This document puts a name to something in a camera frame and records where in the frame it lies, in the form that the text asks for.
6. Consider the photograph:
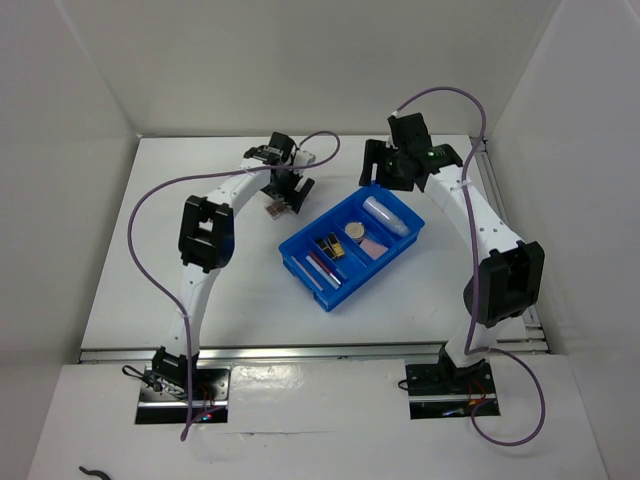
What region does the pink square compact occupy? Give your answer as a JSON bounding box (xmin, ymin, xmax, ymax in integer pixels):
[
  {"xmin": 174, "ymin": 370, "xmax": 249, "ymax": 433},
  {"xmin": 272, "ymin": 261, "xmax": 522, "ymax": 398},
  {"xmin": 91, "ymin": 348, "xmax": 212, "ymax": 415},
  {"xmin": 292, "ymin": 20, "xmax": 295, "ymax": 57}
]
[{"xmin": 360, "ymin": 238, "xmax": 388, "ymax": 260}]

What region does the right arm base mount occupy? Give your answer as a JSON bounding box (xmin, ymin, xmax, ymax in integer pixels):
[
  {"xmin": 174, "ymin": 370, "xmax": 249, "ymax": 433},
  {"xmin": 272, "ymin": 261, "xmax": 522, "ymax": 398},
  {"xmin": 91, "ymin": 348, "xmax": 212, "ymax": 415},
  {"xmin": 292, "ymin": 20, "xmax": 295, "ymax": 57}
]
[{"xmin": 397, "ymin": 362, "xmax": 500, "ymax": 420}]

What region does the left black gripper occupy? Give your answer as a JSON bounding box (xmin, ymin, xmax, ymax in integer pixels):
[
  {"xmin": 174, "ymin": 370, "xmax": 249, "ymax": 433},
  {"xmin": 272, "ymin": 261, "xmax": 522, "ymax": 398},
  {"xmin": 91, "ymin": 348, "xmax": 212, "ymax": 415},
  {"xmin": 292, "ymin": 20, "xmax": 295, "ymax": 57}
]
[{"xmin": 259, "ymin": 164, "xmax": 313, "ymax": 213}]

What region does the aluminium rail right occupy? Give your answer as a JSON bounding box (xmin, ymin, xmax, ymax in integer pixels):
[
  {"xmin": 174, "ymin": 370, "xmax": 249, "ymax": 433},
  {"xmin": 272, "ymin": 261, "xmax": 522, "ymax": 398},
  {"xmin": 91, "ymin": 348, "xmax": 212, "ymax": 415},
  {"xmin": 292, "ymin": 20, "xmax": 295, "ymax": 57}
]
[{"xmin": 475, "ymin": 137, "xmax": 554, "ymax": 355}]

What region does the aluminium rail front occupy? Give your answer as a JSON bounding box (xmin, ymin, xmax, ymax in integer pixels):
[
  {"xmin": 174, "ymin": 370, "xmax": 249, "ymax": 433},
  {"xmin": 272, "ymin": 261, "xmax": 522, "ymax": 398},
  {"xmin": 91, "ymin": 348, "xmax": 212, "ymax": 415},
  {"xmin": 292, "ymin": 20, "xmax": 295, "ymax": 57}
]
[{"xmin": 79, "ymin": 340, "xmax": 546, "ymax": 364}]

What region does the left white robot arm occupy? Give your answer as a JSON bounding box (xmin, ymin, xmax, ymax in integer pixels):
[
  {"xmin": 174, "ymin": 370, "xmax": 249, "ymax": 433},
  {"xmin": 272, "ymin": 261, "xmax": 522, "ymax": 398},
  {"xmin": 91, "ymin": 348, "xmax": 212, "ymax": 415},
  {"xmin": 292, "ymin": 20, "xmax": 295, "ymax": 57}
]
[{"xmin": 152, "ymin": 132, "xmax": 316, "ymax": 399}]

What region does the aluminium rail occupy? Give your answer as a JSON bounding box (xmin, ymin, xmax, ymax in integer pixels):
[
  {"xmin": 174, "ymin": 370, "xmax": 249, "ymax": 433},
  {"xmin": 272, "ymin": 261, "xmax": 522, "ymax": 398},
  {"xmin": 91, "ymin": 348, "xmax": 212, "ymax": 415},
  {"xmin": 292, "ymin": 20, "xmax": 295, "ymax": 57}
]
[
  {"xmin": 79, "ymin": 340, "xmax": 546, "ymax": 364},
  {"xmin": 475, "ymin": 137, "xmax": 554, "ymax": 355}
]

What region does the pink long tube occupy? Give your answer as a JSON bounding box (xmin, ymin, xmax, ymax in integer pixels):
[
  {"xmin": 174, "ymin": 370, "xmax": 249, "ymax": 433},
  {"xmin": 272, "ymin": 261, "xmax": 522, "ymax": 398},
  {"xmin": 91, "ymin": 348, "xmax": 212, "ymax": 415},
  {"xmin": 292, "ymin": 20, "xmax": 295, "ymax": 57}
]
[{"xmin": 292, "ymin": 256, "xmax": 324, "ymax": 292}]

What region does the round powder jar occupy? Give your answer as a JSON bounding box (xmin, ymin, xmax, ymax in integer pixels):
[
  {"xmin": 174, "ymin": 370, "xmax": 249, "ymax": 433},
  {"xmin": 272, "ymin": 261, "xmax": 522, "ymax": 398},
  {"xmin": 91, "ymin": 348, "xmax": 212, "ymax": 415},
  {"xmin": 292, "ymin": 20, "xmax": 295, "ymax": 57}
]
[{"xmin": 344, "ymin": 221, "xmax": 366, "ymax": 244}]

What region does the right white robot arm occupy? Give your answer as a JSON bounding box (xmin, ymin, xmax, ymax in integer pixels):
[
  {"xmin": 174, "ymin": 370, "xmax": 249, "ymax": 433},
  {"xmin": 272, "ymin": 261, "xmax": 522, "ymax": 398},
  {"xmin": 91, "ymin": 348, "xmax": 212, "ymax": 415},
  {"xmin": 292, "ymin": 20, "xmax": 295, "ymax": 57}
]
[{"xmin": 359, "ymin": 113, "xmax": 545, "ymax": 392}]

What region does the black hook object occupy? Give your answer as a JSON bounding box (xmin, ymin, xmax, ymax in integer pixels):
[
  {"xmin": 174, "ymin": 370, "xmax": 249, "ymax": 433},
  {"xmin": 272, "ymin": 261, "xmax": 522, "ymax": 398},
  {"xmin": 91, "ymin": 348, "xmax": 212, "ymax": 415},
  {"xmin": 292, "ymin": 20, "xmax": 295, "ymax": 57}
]
[{"xmin": 78, "ymin": 466, "xmax": 110, "ymax": 480}]

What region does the black gold lipstick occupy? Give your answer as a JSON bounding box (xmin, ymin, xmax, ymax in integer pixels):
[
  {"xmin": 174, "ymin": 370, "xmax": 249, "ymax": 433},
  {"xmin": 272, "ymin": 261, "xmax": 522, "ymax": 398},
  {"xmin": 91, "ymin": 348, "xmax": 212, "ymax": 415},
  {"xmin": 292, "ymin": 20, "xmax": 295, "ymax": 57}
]
[
  {"xmin": 314, "ymin": 238, "xmax": 337, "ymax": 260},
  {"xmin": 327, "ymin": 232, "xmax": 346, "ymax": 260}
]

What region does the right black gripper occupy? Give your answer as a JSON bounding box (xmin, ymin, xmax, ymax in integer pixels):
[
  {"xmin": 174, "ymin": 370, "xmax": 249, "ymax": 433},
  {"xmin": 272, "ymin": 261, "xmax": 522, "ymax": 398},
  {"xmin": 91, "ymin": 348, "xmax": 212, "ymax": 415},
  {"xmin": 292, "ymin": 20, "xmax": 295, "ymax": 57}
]
[{"xmin": 358, "ymin": 138, "xmax": 415, "ymax": 192}]

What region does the black gold mascara pencil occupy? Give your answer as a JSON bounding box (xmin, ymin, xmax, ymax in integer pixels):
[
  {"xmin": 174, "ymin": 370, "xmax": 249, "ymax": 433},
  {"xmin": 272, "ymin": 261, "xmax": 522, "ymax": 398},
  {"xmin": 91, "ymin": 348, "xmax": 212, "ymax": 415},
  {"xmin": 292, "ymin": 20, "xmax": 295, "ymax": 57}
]
[{"xmin": 306, "ymin": 252, "xmax": 342, "ymax": 289}]

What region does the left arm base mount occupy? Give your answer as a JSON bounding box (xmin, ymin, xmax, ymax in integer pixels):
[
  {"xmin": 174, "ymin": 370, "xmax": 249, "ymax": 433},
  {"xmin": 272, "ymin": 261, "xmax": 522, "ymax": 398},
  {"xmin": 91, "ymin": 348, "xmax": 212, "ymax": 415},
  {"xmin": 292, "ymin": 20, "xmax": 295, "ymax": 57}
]
[{"xmin": 122, "ymin": 359, "xmax": 232, "ymax": 425}]

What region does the blue plastic organizer bin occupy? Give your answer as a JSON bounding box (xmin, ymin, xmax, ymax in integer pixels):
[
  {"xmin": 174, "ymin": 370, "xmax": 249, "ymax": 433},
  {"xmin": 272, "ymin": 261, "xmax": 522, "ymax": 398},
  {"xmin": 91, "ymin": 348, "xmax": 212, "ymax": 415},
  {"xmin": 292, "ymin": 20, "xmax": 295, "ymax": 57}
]
[{"xmin": 279, "ymin": 185, "xmax": 425, "ymax": 312}]

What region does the brown eyeshadow palette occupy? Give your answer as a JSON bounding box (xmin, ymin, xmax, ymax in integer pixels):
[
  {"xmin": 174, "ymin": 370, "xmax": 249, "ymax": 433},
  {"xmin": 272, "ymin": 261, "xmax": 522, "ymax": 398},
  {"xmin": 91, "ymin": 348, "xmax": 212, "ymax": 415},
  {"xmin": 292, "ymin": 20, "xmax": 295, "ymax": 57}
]
[{"xmin": 265, "ymin": 201, "xmax": 290, "ymax": 220}]

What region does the white lotion bottle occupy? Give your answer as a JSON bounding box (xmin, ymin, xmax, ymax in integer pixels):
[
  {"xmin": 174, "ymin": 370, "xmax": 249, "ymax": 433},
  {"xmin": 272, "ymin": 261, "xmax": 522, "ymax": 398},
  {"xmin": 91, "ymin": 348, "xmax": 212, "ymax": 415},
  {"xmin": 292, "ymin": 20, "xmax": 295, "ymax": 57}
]
[{"xmin": 363, "ymin": 196, "xmax": 410, "ymax": 237}]

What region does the silver patterned eyeliner pencil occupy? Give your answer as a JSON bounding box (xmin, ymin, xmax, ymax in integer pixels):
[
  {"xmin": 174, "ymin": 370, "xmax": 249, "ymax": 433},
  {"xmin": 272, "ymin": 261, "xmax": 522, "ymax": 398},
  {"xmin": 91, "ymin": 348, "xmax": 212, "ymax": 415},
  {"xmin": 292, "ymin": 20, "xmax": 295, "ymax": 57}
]
[{"xmin": 309, "ymin": 252, "xmax": 342, "ymax": 285}]

